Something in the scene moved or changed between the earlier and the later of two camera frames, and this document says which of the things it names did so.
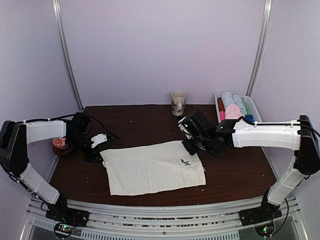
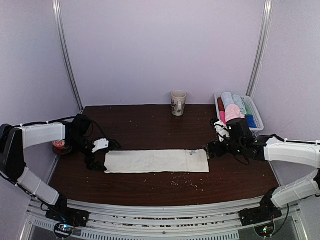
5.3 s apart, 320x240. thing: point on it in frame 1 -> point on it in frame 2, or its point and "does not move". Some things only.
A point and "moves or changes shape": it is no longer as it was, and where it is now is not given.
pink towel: (233, 112) does not move
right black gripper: (191, 150) -> (210, 151)
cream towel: (143, 168) moves or changes shape
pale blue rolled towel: (238, 101) does not move
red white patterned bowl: (59, 142) does not move
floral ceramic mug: (178, 102) does not move
